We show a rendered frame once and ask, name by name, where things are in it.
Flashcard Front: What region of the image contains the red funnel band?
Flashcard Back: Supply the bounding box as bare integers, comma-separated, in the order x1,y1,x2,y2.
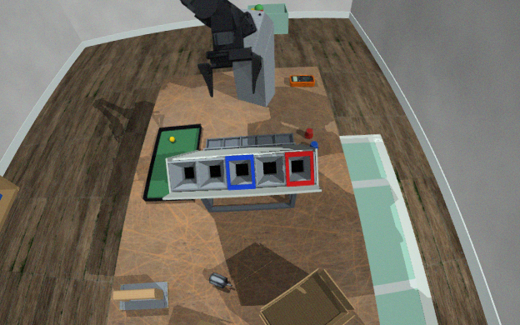
285,151,314,187

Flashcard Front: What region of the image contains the blue square band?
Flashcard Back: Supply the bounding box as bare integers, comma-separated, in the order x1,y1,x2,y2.
225,154,256,190

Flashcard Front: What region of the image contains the grey bank of square funnels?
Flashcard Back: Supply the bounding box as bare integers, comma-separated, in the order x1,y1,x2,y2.
162,133,322,200

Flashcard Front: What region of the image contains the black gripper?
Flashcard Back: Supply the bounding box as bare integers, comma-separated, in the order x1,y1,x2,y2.
197,47,262,97

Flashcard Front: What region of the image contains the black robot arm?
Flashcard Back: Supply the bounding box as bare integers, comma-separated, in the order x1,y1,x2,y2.
180,0,257,51

